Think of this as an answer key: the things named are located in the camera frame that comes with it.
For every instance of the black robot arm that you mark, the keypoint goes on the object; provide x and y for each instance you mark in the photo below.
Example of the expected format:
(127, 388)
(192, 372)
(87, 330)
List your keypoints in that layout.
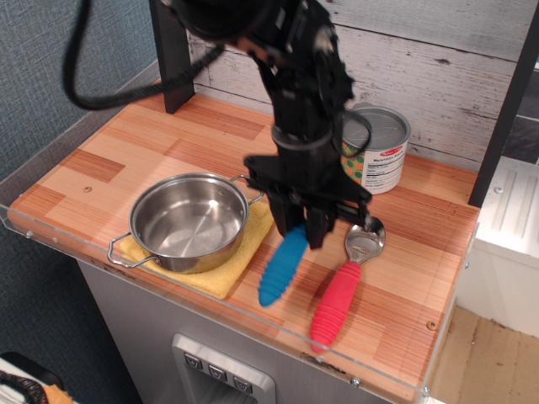
(295, 47)

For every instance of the grey toy kitchen cabinet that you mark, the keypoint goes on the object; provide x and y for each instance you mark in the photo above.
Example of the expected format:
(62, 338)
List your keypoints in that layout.
(143, 318)

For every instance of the stainless steel pot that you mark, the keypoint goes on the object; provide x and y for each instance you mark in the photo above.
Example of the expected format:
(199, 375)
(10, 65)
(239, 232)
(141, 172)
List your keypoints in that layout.
(190, 223)

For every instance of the silver dispenser button panel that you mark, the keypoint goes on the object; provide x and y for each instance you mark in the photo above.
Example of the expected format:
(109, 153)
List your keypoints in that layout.
(209, 376)

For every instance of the white toy cabinet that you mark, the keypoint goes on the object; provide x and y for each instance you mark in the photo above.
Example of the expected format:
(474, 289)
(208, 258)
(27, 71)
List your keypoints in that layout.
(499, 280)

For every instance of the dark grey right post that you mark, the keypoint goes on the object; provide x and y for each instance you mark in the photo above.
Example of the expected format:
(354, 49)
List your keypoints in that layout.
(515, 93)

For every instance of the orange plush object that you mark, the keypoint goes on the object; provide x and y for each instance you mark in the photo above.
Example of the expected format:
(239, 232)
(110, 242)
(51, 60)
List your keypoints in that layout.
(55, 395)

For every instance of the yellow folded cloth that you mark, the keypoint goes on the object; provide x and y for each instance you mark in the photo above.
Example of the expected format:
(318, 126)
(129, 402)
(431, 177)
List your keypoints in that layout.
(220, 280)

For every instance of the dark grey left post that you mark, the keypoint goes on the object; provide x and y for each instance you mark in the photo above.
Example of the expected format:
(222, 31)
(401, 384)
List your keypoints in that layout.
(172, 47)

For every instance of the dark grey post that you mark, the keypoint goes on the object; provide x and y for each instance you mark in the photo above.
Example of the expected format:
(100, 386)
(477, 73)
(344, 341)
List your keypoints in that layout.
(172, 47)
(515, 93)

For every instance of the red handled metal spoon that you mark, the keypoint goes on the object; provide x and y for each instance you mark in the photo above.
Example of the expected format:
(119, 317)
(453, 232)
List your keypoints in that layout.
(362, 243)

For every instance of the blue handled metal fork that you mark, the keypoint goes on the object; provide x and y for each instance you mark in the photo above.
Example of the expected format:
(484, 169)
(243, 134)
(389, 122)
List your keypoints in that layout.
(281, 268)

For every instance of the clear acrylic table guard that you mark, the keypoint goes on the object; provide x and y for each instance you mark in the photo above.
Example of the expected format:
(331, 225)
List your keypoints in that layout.
(79, 201)

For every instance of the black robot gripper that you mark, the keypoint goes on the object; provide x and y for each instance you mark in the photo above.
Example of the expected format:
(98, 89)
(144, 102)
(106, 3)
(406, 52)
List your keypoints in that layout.
(308, 177)

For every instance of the toy food can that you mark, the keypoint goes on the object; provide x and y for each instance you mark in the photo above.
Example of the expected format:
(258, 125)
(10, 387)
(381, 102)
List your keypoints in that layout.
(375, 140)

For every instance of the black and white device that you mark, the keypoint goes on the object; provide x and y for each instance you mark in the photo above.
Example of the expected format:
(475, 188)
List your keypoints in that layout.
(25, 381)

